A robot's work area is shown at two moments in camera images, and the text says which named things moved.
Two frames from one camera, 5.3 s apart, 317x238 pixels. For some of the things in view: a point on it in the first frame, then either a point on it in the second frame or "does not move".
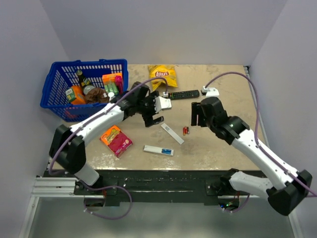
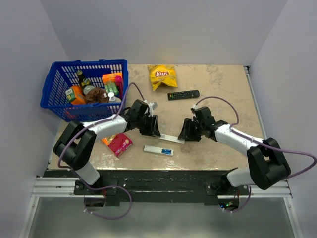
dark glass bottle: [84, 81] does not move
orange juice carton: [75, 95] does not move
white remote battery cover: [173, 133] to [171, 138]
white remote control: [157, 150] does not move
